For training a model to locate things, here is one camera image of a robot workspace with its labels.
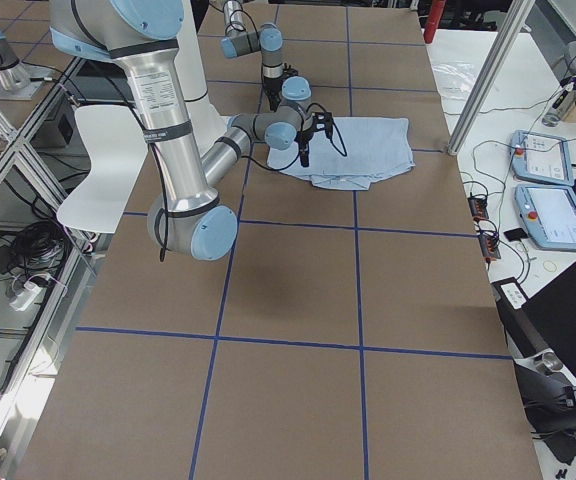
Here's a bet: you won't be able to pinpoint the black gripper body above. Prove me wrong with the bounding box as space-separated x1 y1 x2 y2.
295 127 314 156
262 77 283 103

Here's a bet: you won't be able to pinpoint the light blue button shirt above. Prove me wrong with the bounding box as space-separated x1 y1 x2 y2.
267 117 415 191

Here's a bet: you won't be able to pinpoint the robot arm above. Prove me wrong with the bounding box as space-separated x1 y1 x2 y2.
220 0 287 111
49 1 314 261

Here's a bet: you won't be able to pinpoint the clear plastic bag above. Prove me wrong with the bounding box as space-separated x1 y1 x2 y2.
431 61 478 101

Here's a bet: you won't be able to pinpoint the white curved paper sheet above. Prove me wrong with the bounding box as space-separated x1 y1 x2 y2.
57 105 147 234

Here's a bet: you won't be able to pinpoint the red cylinder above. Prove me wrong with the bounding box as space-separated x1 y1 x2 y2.
423 0 446 44

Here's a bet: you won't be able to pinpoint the upper orange black electronics box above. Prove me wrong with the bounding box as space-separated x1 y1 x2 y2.
467 195 489 221

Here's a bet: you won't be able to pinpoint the orange black electronics box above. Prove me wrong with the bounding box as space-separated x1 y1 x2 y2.
478 232 501 264
467 195 489 221

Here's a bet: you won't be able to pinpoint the lower orange black electronics box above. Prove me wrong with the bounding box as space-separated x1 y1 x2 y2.
478 232 501 264

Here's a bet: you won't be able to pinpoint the small black card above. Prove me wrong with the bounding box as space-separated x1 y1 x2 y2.
504 228 529 242

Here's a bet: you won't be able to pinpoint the upper blue teach pendant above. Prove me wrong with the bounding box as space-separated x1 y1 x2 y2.
510 130 574 187

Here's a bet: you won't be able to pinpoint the blue teach pendant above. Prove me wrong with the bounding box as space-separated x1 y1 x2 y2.
514 183 576 252
510 130 574 187

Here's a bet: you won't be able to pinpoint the lower blue teach pendant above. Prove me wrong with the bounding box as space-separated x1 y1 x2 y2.
514 183 576 252

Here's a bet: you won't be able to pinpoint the white power strip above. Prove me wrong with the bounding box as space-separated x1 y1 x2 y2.
9 280 42 312

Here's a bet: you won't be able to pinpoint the black laptop computer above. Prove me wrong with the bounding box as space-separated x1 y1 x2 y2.
492 261 576 378

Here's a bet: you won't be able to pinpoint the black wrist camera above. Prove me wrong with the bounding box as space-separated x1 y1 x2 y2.
312 111 334 140
282 64 299 80

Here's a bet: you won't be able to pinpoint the black braided right cable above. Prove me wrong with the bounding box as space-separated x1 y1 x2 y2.
156 102 348 264

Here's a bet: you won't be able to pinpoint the aluminium frame post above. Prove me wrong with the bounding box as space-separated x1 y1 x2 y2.
446 0 535 156

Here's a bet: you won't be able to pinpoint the coiled black cables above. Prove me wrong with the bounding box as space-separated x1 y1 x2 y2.
12 219 72 276

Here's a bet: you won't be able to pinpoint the aluminium frame rack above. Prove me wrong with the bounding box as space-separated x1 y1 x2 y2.
0 59 107 477

